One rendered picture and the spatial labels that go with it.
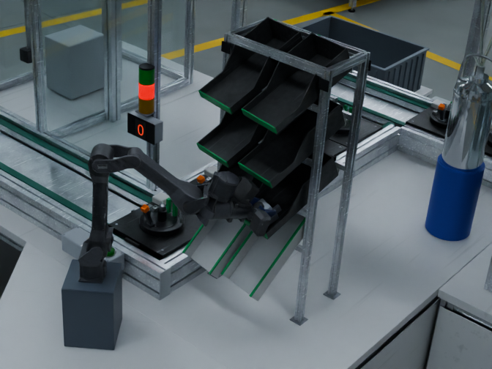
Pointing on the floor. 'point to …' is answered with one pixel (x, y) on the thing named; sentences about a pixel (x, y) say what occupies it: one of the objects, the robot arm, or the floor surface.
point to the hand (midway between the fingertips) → (261, 207)
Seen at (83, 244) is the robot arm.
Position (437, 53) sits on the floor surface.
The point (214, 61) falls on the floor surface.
